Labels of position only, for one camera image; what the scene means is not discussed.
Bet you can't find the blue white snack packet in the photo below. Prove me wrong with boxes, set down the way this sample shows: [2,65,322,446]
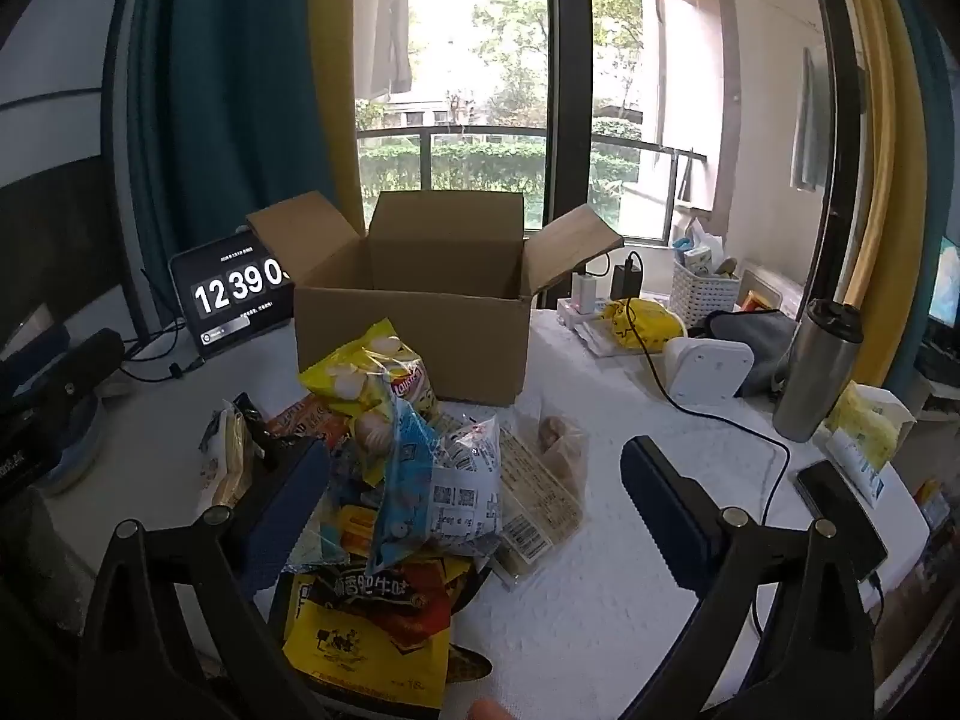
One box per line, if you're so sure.
[371,397,443,578]

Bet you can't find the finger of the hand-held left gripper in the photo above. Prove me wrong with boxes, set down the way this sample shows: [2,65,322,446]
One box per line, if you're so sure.
[45,328,126,410]

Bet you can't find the black digital clock display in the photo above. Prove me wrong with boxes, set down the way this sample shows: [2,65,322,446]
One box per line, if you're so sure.
[169,234,295,359]

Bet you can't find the yellow plastic bag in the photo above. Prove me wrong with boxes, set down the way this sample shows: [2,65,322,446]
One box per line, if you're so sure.
[602,298,689,355]

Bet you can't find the orange snack packet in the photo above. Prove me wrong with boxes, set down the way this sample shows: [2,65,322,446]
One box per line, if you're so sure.
[262,394,353,451]

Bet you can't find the small orange yellow packet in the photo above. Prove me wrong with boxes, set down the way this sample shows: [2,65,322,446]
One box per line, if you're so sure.
[337,506,380,552]

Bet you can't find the clear wafer biscuit pack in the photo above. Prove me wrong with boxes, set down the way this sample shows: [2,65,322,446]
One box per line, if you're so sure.
[491,427,586,590]

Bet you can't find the white box device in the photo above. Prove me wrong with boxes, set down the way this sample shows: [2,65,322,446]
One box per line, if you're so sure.
[664,337,755,402]

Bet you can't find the yellow black snack packet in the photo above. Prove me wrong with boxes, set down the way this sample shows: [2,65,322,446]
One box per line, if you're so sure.
[281,570,451,710]

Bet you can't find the white power strip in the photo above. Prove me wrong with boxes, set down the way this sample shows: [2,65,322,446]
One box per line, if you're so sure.
[556,296,623,346]

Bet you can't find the black window frame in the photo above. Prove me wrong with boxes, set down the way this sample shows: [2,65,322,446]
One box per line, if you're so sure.
[546,0,593,241]

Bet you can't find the yellow curtain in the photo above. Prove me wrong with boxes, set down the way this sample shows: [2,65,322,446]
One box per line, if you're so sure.
[832,0,912,331]
[307,0,368,233]

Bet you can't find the black cable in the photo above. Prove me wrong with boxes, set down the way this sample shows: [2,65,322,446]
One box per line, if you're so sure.
[600,300,792,638]

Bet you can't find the black smartphone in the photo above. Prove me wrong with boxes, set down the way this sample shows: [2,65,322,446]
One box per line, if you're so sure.
[795,460,890,582]

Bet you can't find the blue white packet in basket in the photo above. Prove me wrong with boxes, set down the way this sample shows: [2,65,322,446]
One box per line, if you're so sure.
[673,236,725,275]

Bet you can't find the white plastic basket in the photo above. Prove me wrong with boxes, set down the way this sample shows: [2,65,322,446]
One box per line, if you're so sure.
[670,259,743,325]

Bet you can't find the yellow potato chips bag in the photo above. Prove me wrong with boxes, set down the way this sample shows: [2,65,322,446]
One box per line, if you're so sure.
[298,319,440,421]

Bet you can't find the hanging grey shirt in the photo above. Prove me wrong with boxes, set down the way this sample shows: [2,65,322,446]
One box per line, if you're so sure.
[371,0,415,102]

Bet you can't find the steel tumbler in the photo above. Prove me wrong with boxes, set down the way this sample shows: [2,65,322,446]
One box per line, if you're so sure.
[772,298,875,443]

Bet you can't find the clear white label snack packet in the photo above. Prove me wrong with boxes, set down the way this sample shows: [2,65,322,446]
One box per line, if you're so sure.
[427,414,503,560]

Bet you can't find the yellow white tissue box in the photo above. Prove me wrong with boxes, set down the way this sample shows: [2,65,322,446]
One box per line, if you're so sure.
[821,382,917,507]

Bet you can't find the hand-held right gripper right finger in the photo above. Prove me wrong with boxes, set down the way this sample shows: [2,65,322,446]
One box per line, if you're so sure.
[619,435,878,720]

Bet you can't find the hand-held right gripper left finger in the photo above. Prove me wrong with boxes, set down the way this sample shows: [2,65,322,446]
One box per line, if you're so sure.
[79,439,335,720]

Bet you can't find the clear bun packet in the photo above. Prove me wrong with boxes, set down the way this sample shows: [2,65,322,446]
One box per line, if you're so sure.
[534,412,590,496]

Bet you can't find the hanging grey towel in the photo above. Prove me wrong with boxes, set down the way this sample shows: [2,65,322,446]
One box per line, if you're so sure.
[791,45,830,192]

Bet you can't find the black balcony railing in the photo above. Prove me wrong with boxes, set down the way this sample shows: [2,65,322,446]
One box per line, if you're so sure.
[356,124,710,237]

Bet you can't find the brown cardboard box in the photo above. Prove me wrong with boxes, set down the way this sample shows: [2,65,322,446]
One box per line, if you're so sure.
[246,191,625,407]

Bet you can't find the lit screen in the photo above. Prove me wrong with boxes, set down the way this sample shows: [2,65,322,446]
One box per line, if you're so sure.
[926,236,960,331]

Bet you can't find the black red snack packet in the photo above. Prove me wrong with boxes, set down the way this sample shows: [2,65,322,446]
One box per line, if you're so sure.
[307,551,473,650]

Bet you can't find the small pale packet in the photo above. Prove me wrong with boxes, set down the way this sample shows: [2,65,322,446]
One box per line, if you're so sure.
[199,401,263,507]

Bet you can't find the black clock cables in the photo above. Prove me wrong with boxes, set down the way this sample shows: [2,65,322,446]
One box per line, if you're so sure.
[120,266,207,383]

